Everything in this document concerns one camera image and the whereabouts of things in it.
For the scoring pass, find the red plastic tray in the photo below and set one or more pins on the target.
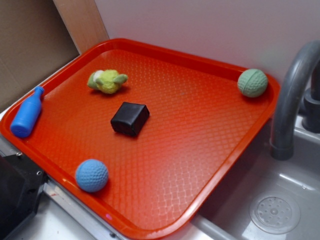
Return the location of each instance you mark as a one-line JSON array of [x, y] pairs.
[[199, 124]]

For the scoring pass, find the black wrapped block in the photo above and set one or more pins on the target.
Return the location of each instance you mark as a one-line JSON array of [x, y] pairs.
[[130, 118]]

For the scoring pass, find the grey toy faucet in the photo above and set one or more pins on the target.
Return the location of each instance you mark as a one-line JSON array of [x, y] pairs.
[[300, 91]]

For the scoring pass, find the light wooden board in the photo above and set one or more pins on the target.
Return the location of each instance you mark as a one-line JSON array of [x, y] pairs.
[[83, 22]]

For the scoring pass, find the blue plastic bottle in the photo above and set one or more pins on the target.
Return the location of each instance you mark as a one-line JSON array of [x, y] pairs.
[[27, 115]]

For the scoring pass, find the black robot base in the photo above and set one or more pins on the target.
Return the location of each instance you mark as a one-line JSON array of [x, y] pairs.
[[21, 185]]

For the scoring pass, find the green dimpled ball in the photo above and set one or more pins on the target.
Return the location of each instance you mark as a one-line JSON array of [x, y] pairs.
[[252, 83]]

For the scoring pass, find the brown cardboard panel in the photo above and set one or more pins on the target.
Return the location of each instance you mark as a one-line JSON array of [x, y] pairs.
[[34, 43]]

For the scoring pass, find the green plush toy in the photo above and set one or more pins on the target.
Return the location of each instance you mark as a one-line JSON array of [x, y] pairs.
[[107, 81]]

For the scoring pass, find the grey toy sink basin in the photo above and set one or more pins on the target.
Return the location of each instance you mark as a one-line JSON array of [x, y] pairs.
[[262, 198]]

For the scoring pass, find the blue dimpled ball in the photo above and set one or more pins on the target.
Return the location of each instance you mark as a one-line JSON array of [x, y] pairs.
[[91, 175]]

